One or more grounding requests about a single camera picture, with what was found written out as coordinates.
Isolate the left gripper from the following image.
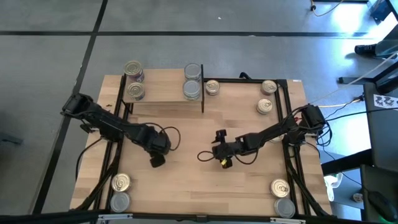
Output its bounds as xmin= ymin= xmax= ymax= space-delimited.
xmin=141 ymin=129 xmax=172 ymax=168

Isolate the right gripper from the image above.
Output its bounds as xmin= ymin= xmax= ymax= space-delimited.
xmin=213 ymin=129 xmax=250 ymax=169

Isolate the blue label tuna can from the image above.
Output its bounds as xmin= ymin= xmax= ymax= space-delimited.
xmin=126 ymin=82 xmax=146 ymax=101
xmin=269 ymin=178 xmax=290 ymax=198

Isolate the green label silver-lid can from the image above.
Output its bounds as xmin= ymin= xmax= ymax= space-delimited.
xmin=183 ymin=63 xmax=202 ymax=81
xmin=273 ymin=197 xmax=296 ymax=218
xmin=109 ymin=192 xmax=131 ymax=213
xmin=182 ymin=79 xmax=201 ymax=101

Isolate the wooden shelf board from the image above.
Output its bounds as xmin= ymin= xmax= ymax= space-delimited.
xmin=123 ymin=68 xmax=203 ymax=104

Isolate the gold-lid pull-tab can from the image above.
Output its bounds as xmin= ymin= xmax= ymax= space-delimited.
xmin=111 ymin=172 xmax=131 ymax=193

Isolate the white plastic bag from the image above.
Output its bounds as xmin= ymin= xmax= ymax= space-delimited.
xmin=323 ymin=172 xmax=343 ymax=202

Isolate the black desk crossbar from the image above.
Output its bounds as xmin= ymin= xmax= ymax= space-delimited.
xmin=320 ymin=148 xmax=374 ymax=175

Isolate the black rig bar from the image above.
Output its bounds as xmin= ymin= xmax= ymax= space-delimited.
xmin=0 ymin=210 xmax=398 ymax=224

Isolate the black desk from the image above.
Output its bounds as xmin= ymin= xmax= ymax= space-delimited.
xmin=360 ymin=164 xmax=398 ymax=224

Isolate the dark grey desk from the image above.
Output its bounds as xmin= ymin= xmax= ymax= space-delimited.
xmin=363 ymin=82 xmax=398 ymax=170

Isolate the black desk leg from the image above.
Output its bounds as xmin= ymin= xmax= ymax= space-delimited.
xmin=338 ymin=60 xmax=398 ymax=94

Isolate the white fiducial marker sheet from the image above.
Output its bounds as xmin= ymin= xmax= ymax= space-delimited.
xmin=373 ymin=93 xmax=398 ymax=110

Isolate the black computer mouse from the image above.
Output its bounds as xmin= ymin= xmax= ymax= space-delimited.
xmin=368 ymin=190 xmax=398 ymax=222

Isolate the person's black shoe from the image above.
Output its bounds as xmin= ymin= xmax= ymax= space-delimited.
xmin=354 ymin=44 xmax=379 ymax=57

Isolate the blue box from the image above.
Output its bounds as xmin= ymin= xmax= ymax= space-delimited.
xmin=368 ymin=0 xmax=394 ymax=22

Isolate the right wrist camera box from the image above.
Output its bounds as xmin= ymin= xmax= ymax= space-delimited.
xmin=213 ymin=144 xmax=231 ymax=159

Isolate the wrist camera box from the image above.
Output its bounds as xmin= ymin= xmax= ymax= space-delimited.
xmin=155 ymin=132 xmax=172 ymax=151
xmin=213 ymin=144 xmax=231 ymax=159

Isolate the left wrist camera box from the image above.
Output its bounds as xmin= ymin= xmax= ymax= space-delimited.
xmin=155 ymin=132 xmax=172 ymax=151

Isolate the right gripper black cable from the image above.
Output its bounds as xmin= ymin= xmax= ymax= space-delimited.
xmin=197 ymin=149 xmax=259 ymax=166

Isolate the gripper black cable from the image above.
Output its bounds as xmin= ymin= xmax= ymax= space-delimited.
xmin=197 ymin=149 xmax=259 ymax=166
xmin=152 ymin=122 xmax=182 ymax=152

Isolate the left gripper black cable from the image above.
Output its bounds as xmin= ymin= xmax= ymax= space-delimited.
xmin=152 ymin=122 xmax=182 ymax=152

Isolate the black table frame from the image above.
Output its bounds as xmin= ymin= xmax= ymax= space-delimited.
xmin=70 ymin=77 xmax=333 ymax=218

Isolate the silver metal bracket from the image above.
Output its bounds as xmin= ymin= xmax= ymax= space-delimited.
xmin=269 ymin=217 xmax=307 ymax=224
xmin=98 ymin=213 xmax=133 ymax=222

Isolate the black base bracket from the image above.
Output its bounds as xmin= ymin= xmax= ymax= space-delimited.
xmin=80 ymin=123 xmax=100 ymax=134

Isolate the black power cable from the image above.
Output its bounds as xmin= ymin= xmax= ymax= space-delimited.
xmin=75 ymin=136 xmax=103 ymax=182

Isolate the black cable bundle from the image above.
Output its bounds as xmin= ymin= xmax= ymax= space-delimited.
xmin=310 ymin=121 xmax=333 ymax=152

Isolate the yellow floor cable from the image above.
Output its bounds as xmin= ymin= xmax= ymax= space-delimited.
xmin=317 ymin=98 xmax=364 ymax=108

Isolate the long black cable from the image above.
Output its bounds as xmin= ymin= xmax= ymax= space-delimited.
xmin=325 ymin=105 xmax=398 ymax=122

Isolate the white floor cable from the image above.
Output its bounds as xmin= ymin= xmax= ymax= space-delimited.
xmin=307 ymin=51 xmax=398 ymax=105

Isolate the curled yellow cable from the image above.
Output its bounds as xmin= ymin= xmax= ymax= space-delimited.
xmin=310 ymin=0 xmax=345 ymax=17

